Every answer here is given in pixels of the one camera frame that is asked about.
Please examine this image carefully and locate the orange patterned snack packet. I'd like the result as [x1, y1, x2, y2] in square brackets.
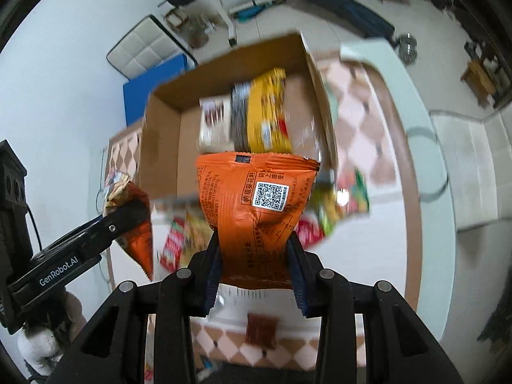
[103, 170, 155, 281]

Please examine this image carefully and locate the small red snack packet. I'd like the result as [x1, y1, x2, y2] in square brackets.
[296, 216, 326, 249]

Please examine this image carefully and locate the green clear mixed snack packet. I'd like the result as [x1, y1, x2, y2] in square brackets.
[312, 170, 371, 236]

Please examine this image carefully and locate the white brown snack packet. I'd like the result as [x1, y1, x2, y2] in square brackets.
[198, 95, 233, 148]

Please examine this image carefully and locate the dark padded bench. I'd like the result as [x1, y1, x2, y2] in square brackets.
[282, 0, 396, 43]

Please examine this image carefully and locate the dark red snack packet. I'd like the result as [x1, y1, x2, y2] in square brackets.
[245, 313, 278, 348]

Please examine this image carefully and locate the white exercise machine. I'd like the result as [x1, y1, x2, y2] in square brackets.
[158, 0, 289, 46]

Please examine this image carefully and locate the blue board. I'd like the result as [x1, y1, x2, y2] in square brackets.
[122, 54, 188, 129]

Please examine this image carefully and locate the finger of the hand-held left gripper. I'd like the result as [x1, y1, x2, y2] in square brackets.
[80, 199, 150, 255]

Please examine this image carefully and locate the person's left hand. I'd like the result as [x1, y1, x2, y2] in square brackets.
[18, 288, 87, 377]

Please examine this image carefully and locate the white tufted panel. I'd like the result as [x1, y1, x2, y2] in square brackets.
[107, 15, 196, 81]

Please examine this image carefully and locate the diamond border tablecloth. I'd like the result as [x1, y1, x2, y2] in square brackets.
[104, 42, 457, 372]

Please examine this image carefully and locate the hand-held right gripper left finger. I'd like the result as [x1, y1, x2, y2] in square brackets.
[50, 232, 221, 384]

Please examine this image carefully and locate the yellow red snack packet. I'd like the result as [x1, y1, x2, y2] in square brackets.
[182, 208, 214, 257]

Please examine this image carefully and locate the printed cardboard box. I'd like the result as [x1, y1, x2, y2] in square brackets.
[138, 30, 340, 209]

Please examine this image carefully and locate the steel bowl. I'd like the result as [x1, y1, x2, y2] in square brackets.
[398, 32, 419, 65]

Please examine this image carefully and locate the small wooden frame stool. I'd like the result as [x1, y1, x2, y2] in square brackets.
[166, 8, 189, 31]

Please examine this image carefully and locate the grey cable loop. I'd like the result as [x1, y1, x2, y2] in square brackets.
[408, 126, 451, 201]

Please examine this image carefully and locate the dark storage rack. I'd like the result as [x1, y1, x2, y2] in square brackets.
[464, 8, 512, 108]

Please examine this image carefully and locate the white tufted sofa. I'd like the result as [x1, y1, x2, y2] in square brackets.
[430, 110, 512, 230]

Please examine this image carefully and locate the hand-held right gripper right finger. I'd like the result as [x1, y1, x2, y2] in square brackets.
[287, 233, 465, 384]

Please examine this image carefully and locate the black striped snack packet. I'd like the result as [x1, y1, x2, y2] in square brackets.
[230, 82, 252, 153]

